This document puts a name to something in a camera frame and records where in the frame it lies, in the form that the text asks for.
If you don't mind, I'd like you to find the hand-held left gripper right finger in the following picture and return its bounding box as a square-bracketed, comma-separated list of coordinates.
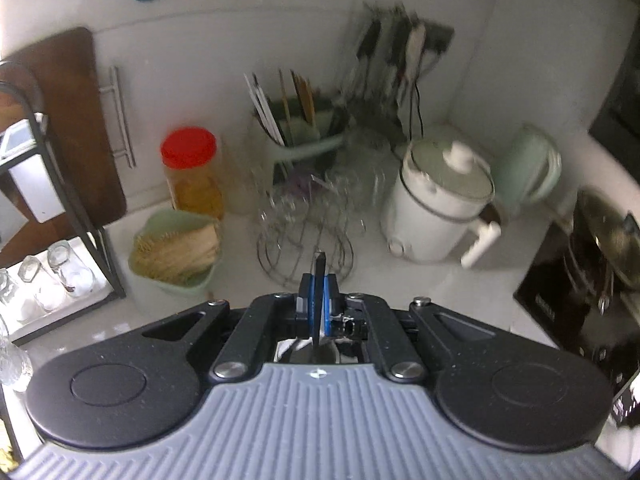
[323, 274, 502, 383]

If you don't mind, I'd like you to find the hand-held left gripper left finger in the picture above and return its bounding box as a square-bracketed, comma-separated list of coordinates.
[142, 273, 318, 382]

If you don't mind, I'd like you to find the white electric cooking pot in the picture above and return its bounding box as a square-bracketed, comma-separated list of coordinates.
[380, 137, 502, 268]

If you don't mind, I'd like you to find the cluster of inverted glasses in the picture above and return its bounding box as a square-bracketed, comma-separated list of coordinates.
[260, 155, 396, 226]

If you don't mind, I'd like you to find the bundle of bamboo sticks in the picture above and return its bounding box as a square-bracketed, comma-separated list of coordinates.
[131, 223, 221, 283]

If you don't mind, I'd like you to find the green plastic basket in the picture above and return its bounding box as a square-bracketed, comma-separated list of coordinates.
[128, 209, 223, 302]

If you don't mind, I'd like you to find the clear glass container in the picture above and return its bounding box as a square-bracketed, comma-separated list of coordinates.
[225, 135, 271, 216]

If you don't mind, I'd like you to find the glass pot lid white knob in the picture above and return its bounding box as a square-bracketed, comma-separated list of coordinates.
[405, 139, 496, 211]

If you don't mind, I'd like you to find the red-lidded plastic jar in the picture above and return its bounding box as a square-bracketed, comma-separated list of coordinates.
[160, 127, 224, 221]

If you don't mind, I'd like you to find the bunch of upright chopsticks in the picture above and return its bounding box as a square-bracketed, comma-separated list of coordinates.
[243, 70, 321, 146]

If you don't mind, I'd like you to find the black metal rack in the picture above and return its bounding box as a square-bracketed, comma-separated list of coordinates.
[0, 82, 127, 346]

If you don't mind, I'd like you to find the black induction cooktop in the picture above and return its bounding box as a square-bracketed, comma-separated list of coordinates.
[514, 220, 640, 401]

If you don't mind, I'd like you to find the green kettle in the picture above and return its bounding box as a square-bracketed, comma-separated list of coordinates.
[492, 124, 562, 206]

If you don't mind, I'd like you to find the clear glass cup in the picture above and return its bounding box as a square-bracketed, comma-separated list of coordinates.
[17, 255, 66, 311]
[47, 240, 96, 298]
[0, 267, 23, 321]

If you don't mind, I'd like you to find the metal wok with lid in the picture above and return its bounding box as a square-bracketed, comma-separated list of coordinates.
[570, 187, 640, 311]

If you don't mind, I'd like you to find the patterned glass tumbler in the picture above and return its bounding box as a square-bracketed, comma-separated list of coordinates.
[0, 317, 33, 393]

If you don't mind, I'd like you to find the wooden cutting board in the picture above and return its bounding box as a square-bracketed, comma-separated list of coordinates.
[0, 27, 127, 271]

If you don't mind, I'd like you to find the white storage box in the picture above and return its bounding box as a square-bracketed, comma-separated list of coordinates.
[0, 120, 66, 223]

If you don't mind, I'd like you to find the wire glass rack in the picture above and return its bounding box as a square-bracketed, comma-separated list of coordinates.
[256, 175, 356, 288]

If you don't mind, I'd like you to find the metal bar handle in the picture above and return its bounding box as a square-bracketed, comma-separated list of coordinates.
[99, 65, 137, 169]

